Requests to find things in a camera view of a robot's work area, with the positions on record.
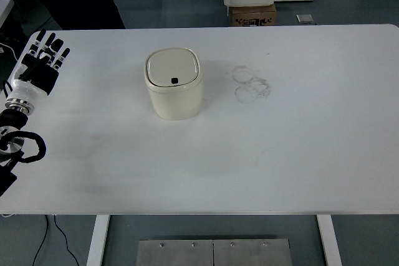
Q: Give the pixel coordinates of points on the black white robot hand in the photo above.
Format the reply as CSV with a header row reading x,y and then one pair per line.
x,y
33,78

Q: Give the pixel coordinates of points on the cream push-top trash can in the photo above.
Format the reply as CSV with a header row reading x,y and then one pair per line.
x,y
175,83

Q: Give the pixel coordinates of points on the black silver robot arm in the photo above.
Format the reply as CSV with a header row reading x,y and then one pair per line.
x,y
17,145

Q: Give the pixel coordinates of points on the left white table leg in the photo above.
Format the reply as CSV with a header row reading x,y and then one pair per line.
x,y
98,241

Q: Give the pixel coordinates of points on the white table leg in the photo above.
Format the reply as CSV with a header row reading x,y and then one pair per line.
x,y
98,241
329,241

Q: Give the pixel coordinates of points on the brown cardboard box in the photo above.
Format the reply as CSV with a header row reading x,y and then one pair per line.
x,y
247,16

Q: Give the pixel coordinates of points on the small grey floor plate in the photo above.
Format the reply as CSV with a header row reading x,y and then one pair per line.
x,y
304,19

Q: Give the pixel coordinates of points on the right white table leg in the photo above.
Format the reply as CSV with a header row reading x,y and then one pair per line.
x,y
329,241

